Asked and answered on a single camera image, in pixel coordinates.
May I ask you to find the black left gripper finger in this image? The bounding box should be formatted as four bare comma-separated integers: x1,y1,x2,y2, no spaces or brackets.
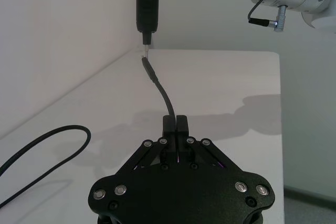
176,115,227,169
131,115,176,172

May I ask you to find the black pen-shaped electric tool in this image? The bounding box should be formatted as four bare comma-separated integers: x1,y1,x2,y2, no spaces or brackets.
135,0,160,56

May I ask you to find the black braided cable with plug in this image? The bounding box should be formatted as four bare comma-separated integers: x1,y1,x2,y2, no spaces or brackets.
0,54,176,209

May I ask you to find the thin dark cable silver plug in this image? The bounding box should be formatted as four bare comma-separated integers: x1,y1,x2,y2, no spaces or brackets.
247,0,287,32

